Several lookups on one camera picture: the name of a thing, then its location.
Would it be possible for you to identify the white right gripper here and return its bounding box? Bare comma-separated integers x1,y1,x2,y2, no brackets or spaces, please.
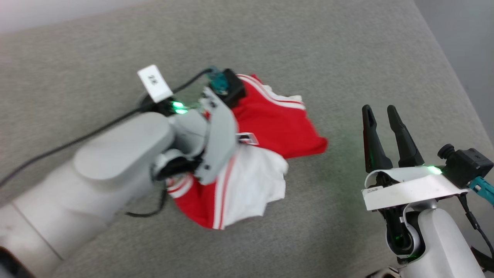
361,104,470,232

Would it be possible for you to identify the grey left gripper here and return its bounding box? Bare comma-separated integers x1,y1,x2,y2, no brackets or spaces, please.
154,87,239,186

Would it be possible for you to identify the red and white garment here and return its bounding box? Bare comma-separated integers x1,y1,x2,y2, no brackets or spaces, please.
166,73,329,231

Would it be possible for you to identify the white paper label tag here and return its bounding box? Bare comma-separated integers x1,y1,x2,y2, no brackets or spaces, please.
137,64,173,103

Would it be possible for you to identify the teal cable connector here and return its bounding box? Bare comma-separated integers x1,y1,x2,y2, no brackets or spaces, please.
468,176,494,206
208,67,229,95

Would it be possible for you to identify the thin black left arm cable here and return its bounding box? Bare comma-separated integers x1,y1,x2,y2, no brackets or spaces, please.
125,188,169,218
0,68,213,188

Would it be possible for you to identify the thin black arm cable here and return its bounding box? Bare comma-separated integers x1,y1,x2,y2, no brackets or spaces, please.
125,188,169,218
457,193,494,260
0,68,213,188

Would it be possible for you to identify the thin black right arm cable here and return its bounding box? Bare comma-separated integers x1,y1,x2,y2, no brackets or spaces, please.
457,193,494,260

